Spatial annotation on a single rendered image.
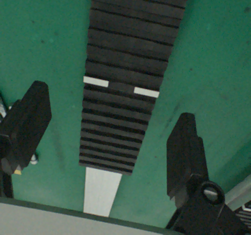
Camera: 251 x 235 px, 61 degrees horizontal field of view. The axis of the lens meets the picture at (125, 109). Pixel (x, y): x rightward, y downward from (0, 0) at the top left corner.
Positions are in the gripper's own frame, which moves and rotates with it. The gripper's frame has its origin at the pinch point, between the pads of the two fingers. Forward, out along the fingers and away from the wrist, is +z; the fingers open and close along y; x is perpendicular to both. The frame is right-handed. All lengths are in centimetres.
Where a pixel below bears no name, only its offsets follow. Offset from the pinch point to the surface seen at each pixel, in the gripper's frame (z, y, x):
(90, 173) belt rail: 3.4, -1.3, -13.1
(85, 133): 2.4, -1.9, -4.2
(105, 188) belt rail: 3.4, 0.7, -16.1
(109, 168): 1.9, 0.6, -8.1
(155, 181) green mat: 6.4, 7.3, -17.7
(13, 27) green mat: 6.5, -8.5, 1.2
